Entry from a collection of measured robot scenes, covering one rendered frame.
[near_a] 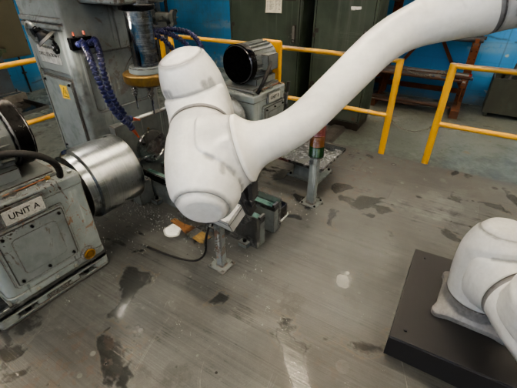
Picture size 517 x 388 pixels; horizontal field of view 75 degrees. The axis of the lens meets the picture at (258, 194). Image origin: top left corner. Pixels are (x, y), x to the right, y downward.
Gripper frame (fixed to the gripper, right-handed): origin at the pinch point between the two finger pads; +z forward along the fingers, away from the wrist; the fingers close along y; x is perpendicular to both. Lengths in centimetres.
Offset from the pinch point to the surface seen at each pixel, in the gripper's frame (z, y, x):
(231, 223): 12.1, 8.3, 2.2
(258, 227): 33.1, 11.5, -8.2
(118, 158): 3, 54, 1
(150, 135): 20, 73, -22
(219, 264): 33.6, 16.6, 9.6
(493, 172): 236, -65, -239
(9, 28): 98, 585, -164
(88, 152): -2, 60, 5
